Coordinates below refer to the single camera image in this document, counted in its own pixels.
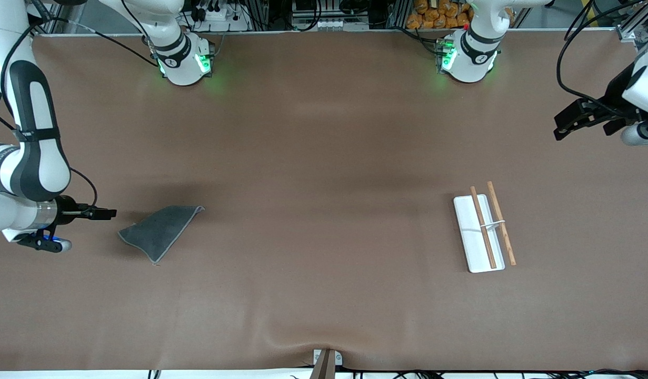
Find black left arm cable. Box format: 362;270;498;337
555;0;640;114

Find aluminium frame strut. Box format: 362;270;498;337
616;0;648;43

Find orange bags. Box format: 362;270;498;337
406;0;474;29

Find white connector block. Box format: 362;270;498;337
312;18;357;31

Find short wooden rack rod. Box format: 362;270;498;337
470;186;497;270

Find brown table mat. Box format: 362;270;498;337
0;31;648;372

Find grey table clamp bracket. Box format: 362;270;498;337
309;348;343;379

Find long wooden rack rod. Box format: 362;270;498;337
486;181;517;266

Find white towel rack base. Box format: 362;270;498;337
453;194;506;274

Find grey towel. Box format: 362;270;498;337
117;205;206;265

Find white power strip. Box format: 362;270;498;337
190;0;251;32

